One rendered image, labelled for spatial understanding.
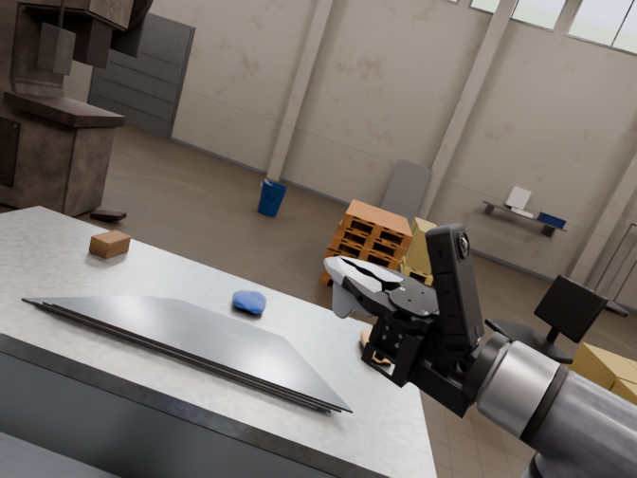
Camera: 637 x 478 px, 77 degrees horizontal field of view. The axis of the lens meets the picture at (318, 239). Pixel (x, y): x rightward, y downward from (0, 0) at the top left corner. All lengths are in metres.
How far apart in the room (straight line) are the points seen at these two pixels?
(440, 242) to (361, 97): 9.32
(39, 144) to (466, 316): 4.12
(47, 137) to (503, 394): 4.12
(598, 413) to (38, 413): 0.93
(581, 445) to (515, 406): 0.05
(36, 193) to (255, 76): 6.92
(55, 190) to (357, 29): 7.40
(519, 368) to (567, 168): 9.68
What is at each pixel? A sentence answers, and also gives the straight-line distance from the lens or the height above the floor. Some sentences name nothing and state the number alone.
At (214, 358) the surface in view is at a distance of 0.92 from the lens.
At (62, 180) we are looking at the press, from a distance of 4.26.
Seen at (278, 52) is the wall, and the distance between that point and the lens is 10.28.
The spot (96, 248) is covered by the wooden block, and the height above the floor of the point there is 1.07.
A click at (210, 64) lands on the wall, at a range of 10.88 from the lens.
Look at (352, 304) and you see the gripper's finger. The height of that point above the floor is 1.43.
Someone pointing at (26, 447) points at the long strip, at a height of 0.86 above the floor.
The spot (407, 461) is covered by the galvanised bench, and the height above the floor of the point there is 1.05.
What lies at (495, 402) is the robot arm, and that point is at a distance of 0.40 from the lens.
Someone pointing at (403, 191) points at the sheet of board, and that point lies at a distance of 9.15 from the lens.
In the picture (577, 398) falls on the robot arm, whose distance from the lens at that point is 0.40.
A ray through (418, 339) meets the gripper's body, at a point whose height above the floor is 1.44.
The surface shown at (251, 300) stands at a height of 1.08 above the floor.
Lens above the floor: 1.60
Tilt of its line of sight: 15 degrees down
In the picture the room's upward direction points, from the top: 19 degrees clockwise
